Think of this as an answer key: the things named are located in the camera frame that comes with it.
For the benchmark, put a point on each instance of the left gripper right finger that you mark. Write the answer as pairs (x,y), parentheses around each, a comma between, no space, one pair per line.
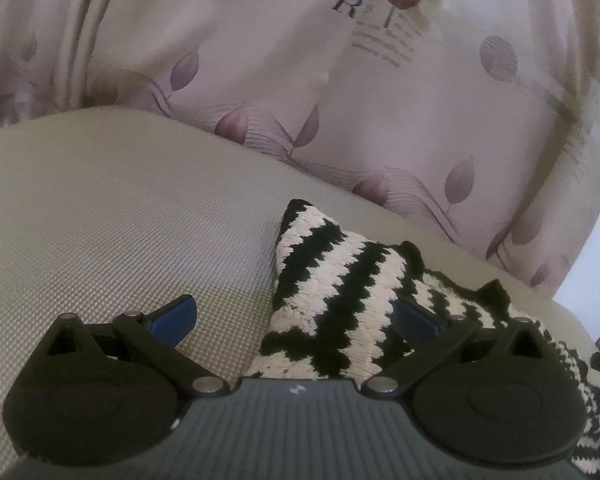
(486,395)

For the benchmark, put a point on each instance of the floral pink curtain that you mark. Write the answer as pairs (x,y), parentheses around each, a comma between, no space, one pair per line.
(477,119)

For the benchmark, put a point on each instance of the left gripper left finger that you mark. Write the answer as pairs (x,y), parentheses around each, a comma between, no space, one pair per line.
(93,394)

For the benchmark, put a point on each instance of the beige textured seat cushion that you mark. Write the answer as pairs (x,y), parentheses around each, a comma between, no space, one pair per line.
(106,210)

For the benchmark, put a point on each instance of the black white knitted garment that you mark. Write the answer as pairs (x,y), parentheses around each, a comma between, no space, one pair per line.
(334,290)

